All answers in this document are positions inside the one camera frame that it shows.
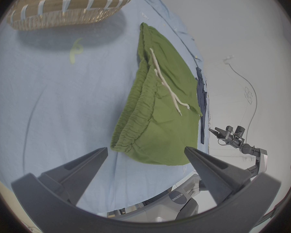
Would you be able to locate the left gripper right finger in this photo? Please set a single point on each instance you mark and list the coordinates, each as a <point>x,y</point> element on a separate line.
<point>213,173</point>

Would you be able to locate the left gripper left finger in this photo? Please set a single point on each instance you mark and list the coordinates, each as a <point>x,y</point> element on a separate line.
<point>83,172</point>

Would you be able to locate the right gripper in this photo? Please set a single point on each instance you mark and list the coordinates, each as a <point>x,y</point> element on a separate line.
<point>232,139</point>

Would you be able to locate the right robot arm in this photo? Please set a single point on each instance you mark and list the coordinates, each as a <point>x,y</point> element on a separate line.
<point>259,158</point>

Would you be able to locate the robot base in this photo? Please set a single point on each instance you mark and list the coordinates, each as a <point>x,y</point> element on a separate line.
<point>165,203</point>

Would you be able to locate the dark blue garment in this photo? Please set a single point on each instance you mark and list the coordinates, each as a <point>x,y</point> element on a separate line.
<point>202,98</point>

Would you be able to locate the round woven basket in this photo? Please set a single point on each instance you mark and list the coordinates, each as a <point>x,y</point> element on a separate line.
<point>70,6</point>

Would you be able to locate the green shorts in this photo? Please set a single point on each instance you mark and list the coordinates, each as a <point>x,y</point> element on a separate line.
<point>160,115</point>

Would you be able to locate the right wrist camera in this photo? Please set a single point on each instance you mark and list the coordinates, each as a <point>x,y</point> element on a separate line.
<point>239,130</point>

